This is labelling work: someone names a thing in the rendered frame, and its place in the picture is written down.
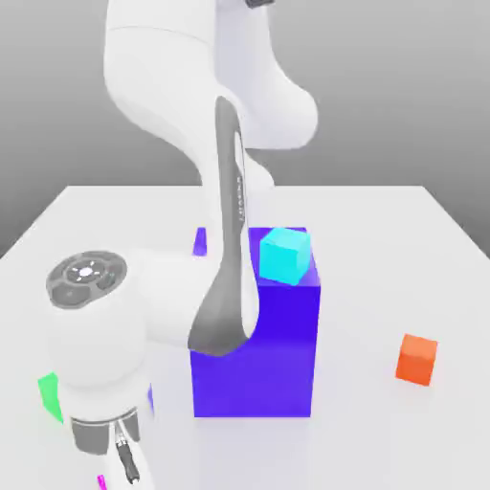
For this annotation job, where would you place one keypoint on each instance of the small magenta cube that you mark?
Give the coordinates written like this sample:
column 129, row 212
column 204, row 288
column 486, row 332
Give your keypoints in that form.
column 101, row 483

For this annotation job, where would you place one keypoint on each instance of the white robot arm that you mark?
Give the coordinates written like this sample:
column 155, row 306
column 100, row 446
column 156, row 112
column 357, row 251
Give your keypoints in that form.
column 160, row 95

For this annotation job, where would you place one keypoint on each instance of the large blue box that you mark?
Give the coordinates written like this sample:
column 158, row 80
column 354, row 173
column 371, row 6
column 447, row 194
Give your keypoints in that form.
column 268, row 352

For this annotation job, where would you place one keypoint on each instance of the small orange cube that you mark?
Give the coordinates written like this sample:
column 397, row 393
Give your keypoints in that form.
column 415, row 361

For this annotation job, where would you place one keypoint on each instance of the small cyan cube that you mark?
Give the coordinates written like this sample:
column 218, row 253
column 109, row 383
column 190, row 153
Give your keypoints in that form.
column 281, row 258

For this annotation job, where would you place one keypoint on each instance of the small green cube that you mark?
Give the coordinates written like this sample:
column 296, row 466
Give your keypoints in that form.
column 49, row 394

